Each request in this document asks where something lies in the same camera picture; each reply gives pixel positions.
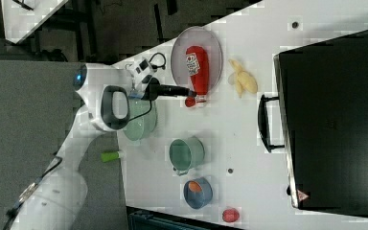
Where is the red green toy strawberry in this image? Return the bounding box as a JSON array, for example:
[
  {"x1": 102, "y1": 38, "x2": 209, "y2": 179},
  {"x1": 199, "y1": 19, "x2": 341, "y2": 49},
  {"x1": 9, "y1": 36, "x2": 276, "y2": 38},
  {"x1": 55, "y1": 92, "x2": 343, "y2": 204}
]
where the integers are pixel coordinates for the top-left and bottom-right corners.
[{"x1": 222, "y1": 208, "x2": 240, "y2": 223}]

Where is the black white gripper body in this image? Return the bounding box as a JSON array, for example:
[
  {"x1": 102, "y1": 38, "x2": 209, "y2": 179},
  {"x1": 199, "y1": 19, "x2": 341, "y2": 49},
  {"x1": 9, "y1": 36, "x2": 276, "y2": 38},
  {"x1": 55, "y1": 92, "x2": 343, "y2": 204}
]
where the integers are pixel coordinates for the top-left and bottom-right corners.
[{"x1": 127, "y1": 57, "x2": 157, "y2": 101}]

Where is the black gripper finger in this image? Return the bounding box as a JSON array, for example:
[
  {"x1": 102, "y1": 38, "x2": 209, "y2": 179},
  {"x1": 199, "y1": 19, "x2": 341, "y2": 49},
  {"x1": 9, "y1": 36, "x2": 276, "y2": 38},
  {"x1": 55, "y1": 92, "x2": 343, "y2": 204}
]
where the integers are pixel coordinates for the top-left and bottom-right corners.
[{"x1": 158, "y1": 85, "x2": 196, "y2": 97}]

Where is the grey round plate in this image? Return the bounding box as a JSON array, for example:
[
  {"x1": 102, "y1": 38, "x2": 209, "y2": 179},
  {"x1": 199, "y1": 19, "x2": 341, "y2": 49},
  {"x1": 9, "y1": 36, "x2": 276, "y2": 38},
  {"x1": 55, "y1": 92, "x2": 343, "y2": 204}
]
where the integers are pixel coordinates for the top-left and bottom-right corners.
[{"x1": 171, "y1": 27, "x2": 223, "y2": 92}]

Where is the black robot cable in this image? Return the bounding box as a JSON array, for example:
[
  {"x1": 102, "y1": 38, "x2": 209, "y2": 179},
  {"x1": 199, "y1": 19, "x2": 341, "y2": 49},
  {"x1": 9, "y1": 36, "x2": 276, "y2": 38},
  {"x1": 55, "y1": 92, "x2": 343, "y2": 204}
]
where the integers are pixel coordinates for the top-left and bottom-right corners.
[{"x1": 126, "y1": 52, "x2": 168, "y2": 124}]

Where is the red plush ketchup bottle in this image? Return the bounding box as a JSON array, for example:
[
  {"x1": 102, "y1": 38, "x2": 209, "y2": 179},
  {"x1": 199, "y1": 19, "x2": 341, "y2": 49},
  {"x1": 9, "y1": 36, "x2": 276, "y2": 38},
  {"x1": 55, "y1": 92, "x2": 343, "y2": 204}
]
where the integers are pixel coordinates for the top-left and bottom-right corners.
[{"x1": 186, "y1": 46, "x2": 210, "y2": 103}]

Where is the black silver toaster oven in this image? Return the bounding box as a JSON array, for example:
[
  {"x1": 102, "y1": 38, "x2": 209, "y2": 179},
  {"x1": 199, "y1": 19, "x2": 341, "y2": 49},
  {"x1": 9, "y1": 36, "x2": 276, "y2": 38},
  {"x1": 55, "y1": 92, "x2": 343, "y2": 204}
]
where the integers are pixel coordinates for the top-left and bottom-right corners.
[{"x1": 273, "y1": 30, "x2": 368, "y2": 218}]

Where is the peeled toy banana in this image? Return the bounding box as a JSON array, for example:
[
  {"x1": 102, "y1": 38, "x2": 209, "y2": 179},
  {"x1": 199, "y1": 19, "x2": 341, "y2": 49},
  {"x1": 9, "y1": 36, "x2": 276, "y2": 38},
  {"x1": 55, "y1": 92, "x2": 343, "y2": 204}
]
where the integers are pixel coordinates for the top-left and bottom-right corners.
[{"x1": 228, "y1": 59, "x2": 258, "y2": 97}]

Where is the orange toy egg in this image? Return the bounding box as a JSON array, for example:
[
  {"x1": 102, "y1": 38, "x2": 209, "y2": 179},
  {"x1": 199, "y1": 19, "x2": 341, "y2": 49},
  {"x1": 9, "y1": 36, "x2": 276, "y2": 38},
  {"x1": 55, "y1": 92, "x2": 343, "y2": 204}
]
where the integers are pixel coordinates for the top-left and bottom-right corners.
[{"x1": 188, "y1": 181, "x2": 202, "y2": 193}]

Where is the green toy lime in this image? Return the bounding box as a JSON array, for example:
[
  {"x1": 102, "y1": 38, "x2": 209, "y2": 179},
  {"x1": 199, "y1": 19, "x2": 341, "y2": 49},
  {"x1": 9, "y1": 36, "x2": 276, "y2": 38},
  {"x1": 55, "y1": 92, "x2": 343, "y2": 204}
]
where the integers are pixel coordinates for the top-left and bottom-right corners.
[{"x1": 101, "y1": 151, "x2": 121, "y2": 163}]

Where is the green perforated colander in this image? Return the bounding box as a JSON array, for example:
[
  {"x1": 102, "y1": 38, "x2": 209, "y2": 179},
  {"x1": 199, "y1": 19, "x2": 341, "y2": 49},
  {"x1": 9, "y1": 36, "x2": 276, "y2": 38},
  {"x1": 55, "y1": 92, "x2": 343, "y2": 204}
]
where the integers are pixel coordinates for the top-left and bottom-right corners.
[{"x1": 123, "y1": 100, "x2": 157, "y2": 141}]

